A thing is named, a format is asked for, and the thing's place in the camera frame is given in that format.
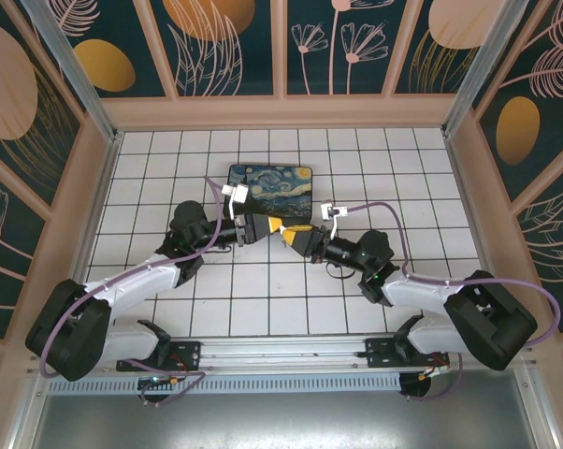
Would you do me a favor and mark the starry night painted box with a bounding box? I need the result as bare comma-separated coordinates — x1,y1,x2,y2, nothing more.
226,163,316,222

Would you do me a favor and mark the grey metal sheet panel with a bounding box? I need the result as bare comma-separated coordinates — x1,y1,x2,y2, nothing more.
26,369,542,449

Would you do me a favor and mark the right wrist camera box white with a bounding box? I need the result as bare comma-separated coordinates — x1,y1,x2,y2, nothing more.
319,199,350,238

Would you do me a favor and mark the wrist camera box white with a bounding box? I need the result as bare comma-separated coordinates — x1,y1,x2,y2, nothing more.
319,199,350,238
220,182,252,221

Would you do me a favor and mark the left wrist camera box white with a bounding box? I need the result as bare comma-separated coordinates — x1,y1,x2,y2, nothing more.
220,182,252,221

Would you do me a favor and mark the aluminium side rail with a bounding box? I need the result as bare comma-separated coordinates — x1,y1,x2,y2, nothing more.
75,132,124,277
442,132,515,331

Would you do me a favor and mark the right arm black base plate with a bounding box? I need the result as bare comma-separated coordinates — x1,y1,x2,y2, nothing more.
364,337,452,371

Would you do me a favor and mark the aluminium mounting rail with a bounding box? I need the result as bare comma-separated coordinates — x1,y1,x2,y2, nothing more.
26,330,541,376

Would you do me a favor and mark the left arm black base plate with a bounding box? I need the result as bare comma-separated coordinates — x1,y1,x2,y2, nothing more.
116,340,204,373

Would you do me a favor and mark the right base red wire bundle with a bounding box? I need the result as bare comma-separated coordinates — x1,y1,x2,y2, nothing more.
399,353,452,383

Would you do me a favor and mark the base red wire bundle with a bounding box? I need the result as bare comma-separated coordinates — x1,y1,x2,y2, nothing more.
399,353,452,383
137,357,192,392

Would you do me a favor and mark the grey slotted cable duct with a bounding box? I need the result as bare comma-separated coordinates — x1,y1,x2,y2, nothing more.
45,372,403,395

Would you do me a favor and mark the left base red wire bundle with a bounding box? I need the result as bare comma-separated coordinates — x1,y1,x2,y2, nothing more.
137,357,192,392

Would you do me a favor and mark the aluminium frame post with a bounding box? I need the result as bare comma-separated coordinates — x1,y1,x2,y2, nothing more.
21,0,124,144
441,0,534,138

